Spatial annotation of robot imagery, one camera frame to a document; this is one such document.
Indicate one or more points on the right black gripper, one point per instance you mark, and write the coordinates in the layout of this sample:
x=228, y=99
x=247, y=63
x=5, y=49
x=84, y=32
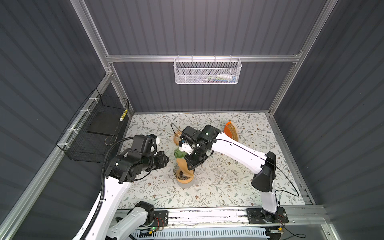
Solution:
x=191, y=164

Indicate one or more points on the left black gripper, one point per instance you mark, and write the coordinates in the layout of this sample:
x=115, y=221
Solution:
x=162, y=162

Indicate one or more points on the orange coffee filter pack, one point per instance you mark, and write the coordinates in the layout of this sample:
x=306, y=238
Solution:
x=231, y=131

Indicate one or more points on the grey clear glass dripper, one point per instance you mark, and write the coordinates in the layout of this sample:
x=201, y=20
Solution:
x=181, y=177

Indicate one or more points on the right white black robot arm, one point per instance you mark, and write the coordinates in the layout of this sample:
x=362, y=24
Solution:
x=263, y=166

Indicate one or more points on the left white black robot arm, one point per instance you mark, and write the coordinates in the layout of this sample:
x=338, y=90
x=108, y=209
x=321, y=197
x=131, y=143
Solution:
x=97, y=225

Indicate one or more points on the green glass dripper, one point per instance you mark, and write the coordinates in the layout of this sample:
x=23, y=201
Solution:
x=179, y=154

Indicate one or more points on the black flat pad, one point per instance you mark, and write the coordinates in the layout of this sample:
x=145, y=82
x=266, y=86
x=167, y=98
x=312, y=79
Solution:
x=105, y=124

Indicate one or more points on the yellow marker pen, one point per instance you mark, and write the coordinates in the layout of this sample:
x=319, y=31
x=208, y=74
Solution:
x=123, y=115

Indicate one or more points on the items in white basket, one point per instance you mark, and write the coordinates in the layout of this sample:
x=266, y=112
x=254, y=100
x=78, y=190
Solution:
x=219, y=79

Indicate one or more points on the white perforated vent strip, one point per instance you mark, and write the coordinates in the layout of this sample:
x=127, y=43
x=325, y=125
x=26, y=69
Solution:
x=203, y=233

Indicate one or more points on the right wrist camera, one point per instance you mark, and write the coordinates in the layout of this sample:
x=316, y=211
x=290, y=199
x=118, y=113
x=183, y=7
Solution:
x=185, y=147

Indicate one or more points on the black wire mesh basket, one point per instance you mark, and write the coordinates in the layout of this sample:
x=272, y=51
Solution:
x=78, y=144

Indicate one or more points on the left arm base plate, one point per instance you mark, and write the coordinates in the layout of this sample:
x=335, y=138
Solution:
x=160, y=219

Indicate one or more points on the white wire mesh basket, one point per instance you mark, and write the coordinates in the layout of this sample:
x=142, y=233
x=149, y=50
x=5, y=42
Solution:
x=188, y=70

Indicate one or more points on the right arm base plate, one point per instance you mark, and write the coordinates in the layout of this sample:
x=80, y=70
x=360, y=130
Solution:
x=260, y=216

